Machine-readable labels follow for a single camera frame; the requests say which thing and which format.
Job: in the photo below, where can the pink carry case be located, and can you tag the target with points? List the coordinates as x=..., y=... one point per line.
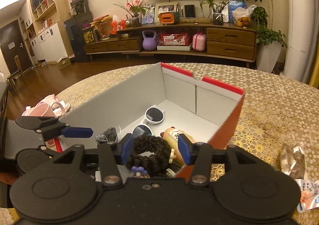
x=199, y=42

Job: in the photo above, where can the blue white plastic packet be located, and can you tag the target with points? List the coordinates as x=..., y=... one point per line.
x=309, y=195

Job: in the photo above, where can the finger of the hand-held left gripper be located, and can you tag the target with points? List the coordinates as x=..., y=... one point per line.
x=77, y=132

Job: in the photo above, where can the dark foil wrapper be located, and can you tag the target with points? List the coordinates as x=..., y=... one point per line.
x=292, y=160

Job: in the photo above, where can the pink white cloth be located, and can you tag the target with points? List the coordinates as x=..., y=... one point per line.
x=53, y=99

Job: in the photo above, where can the purple cartoon picture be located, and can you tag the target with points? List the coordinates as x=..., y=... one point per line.
x=149, y=14

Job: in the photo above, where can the pink white printed item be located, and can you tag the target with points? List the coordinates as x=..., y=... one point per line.
x=53, y=145

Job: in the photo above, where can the wooden chair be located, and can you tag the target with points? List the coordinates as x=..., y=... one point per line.
x=16, y=70

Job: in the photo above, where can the glass vase with green stems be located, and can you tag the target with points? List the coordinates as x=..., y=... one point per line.
x=217, y=17

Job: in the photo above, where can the beige pig toy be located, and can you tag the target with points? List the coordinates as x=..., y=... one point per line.
x=170, y=136

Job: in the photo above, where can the jar of yellow balls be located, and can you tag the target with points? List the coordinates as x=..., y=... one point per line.
x=88, y=37

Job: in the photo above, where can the orange and green retro box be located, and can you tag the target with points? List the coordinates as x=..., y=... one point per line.
x=168, y=18

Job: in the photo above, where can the black braided hair scrunchie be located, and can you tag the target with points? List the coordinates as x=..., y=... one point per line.
x=149, y=150

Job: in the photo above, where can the white sunglasses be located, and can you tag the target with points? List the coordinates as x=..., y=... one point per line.
x=154, y=115

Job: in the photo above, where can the blue printed board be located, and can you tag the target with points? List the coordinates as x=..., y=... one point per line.
x=234, y=5

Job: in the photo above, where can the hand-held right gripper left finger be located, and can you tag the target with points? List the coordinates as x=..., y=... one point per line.
x=127, y=145

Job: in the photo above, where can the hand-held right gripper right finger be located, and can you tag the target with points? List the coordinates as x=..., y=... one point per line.
x=183, y=147

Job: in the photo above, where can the potted pink orchid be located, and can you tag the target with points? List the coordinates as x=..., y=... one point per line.
x=135, y=15

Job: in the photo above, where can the white standing air conditioner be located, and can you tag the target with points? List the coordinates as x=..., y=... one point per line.
x=302, y=23

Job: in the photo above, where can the plastic bag of fruit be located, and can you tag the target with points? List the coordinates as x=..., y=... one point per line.
x=243, y=17

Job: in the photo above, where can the yellow curtain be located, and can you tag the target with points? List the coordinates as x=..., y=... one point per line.
x=314, y=75

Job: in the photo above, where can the wooden television cabinet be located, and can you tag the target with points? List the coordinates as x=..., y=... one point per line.
x=229, y=40

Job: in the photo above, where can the red cardboard box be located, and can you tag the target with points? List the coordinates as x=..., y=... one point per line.
x=179, y=90

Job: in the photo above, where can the tall potted green plant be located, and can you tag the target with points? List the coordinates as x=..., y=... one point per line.
x=270, y=38

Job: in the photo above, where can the wood and white shelf cabinet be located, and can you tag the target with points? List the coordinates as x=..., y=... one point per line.
x=47, y=28

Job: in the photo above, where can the white photo frame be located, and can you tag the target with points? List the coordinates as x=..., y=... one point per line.
x=164, y=7

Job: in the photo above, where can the black rectangular frame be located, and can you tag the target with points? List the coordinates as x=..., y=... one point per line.
x=189, y=11

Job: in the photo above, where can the red gift package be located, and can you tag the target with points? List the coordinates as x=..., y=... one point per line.
x=174, y=39

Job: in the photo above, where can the small cardboard box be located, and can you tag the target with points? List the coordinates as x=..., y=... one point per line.
x=64, y=63

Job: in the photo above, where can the pink mug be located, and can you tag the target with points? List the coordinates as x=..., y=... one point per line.
x=39, y=110

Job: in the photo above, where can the purple kettlebell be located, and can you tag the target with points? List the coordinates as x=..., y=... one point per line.
x=149, y=42

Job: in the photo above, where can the black storage tower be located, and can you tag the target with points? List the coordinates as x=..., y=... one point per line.
x=77, y=30

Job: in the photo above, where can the dark brown door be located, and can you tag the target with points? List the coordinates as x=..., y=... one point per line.
x=12, y=45

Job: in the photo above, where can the orange toy figures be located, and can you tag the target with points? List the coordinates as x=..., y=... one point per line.
x=117, y=25

